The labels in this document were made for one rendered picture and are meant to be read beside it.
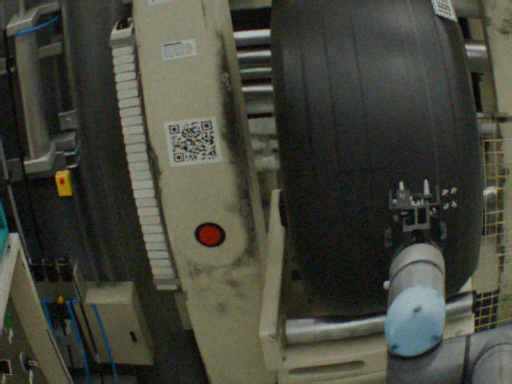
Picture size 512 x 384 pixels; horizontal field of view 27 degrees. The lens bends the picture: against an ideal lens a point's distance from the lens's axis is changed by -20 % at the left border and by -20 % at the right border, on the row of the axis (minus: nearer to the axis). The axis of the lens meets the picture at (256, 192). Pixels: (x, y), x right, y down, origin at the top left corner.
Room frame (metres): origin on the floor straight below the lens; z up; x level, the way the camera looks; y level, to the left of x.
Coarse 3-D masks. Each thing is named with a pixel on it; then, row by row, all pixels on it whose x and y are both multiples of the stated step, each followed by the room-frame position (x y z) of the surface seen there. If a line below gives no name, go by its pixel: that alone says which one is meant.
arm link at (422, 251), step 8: (408, 248) 1.13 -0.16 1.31; (416, 248) 1.13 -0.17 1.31; (424, 248) 1.12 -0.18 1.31; (432, 248) 1.13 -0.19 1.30; (400, 256) 1.13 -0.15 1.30; (408, 256) 1.11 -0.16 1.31; (416, 256) 1.11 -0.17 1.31; (424, 256) 1.10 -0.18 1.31; (432, 256) 1.11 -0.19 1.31; (440, 256) 1.12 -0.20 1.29; (392, 264) 1.13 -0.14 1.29; (400, 264) 1.11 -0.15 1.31; (440, 264) 1.10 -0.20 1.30; (392, 272) 1.11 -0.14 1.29; (384, 288) 1.11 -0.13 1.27
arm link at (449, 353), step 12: (432, 348) 1.00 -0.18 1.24; (444, 348) 1.02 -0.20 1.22; (456, 348) 1.01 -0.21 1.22; (396, 360) 1.01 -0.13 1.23; (408, 360) 1.00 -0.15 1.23; (420, 360) 1.00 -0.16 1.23; (432, 360) 1.00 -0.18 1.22; (444, 360) 1.00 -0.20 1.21; (456, 360) 0.99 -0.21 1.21; (396, 372) 1.01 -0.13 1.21; (408, 372) 1.00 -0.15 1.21; (420, 372) 1.00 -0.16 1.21; (432, 372) 0.99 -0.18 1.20; (444, 372) 0.99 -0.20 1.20; (456, 372) 0.98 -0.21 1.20
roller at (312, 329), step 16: (448, 304) 1.47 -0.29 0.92; (464, 304) 1.46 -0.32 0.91; (288, 320) 1.53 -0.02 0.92; (304, 320) 1.52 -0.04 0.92; (320, 320) 1.51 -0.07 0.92; (336, 320) 1.51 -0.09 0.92; (352, 320) 1.50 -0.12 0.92; (368, 320) 1.49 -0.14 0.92; (384, 320) 1.48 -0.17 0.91; (288, 336) 1.50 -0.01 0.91; (304, 336) 1.50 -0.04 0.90; (320, 336) 1.50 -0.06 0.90; (336, 336) 1.49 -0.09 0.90; (352, 336) 1.49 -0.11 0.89
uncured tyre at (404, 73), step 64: (320, 0) 1.55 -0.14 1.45; (384, 0) 1.54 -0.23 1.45; (320, 64) 1.45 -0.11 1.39; (384, 64) 1.44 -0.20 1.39; (448, 64) 1.43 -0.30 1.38; (320, 128) 1.40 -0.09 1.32; (384, 128) 1.39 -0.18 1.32; (448, 128) 1.37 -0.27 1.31; (320, 192) 1.38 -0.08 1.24; (384, 192) 1.36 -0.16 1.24; (320, 256) 1.37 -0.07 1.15; (384, 256) 1.36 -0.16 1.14; (448, 256) 1.34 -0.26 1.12
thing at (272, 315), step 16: (272, 192) 1.85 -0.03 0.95; (272, 208) 1.80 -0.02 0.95; (272, 224) 1.76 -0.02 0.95; (272, 240) 1.72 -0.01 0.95; (288, 240) 1.76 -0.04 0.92; (272, 256) 1.67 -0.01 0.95; (288, 256) 1.73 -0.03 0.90; (272, 272) 1.63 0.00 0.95; (288, 272) 1.70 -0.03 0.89; (272, 288) 1.59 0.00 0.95; (288, 288) 1.67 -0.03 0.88; (272, 304) 1.54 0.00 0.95; (288, 304) 1.64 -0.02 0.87; (272, 320) 1.50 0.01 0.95; (272, 336) 1.47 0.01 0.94; (272, 352) 1.47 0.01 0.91; (272, 368) 1.47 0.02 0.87
